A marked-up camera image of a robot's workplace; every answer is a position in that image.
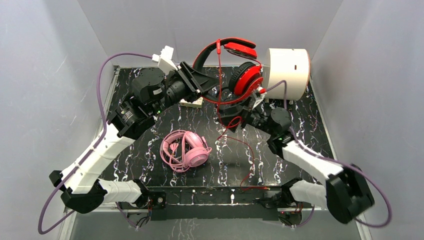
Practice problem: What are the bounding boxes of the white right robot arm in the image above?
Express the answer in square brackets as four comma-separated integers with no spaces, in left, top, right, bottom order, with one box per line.
[218,105,375,224]

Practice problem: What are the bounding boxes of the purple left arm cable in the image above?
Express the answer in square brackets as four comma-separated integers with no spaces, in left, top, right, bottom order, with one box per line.
[37,52,155,235]

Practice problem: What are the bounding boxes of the pink over-ear headphones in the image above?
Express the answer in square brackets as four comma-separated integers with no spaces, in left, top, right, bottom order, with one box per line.
[159,129,212,173]

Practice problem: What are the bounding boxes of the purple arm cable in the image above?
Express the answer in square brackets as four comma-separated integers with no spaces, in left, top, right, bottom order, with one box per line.
[37,52,155,235]
[263,79,393,229]

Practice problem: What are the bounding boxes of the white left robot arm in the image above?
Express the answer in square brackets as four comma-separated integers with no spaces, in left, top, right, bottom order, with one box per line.
[49,62,219,214]

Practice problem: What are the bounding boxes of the red and black headphones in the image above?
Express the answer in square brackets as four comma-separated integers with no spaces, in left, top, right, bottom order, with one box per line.
[192,37,262,108]

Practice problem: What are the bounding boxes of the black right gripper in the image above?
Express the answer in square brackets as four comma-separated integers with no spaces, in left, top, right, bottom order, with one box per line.
[217,95,276,136]

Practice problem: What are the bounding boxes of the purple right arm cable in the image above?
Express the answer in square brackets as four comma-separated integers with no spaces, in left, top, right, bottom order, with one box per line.
[263,79,393,229]

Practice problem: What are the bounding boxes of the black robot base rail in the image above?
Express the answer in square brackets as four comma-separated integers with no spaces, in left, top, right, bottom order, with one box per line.
[114,185,316,222]

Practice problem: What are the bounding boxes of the white cylindrical container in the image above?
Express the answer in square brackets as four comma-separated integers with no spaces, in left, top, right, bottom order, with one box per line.
[262,48,311,101]

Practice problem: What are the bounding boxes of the small white cardboard box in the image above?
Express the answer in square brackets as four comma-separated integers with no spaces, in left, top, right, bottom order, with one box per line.
[179,97,204,109]

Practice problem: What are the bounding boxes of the black on-ear headphones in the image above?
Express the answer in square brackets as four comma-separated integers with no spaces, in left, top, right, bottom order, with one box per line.
[216,86,242,105]

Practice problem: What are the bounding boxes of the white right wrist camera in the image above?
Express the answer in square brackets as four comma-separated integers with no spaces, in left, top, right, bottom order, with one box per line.
[251,86,267,110]

